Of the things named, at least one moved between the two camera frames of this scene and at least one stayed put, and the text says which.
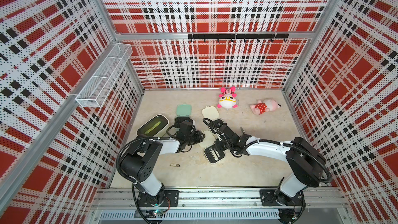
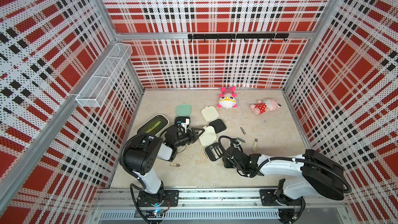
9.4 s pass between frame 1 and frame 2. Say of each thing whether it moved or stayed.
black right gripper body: moved
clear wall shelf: stayed
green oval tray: stayed
